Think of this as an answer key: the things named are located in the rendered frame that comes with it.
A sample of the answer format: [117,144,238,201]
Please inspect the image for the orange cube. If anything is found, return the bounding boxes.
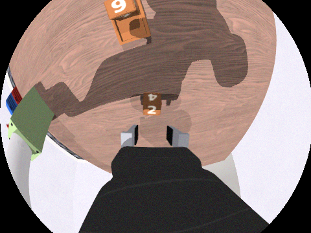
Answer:
[143,93,162,116]
[104,0,139,20]

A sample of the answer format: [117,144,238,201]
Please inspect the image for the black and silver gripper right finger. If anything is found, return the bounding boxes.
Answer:
[167,126,189,148]

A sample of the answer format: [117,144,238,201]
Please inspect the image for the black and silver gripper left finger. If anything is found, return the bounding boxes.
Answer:
[121,125,138,148]

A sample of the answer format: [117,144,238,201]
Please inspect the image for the orange open tray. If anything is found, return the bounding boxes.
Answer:
[111,0,151,45]

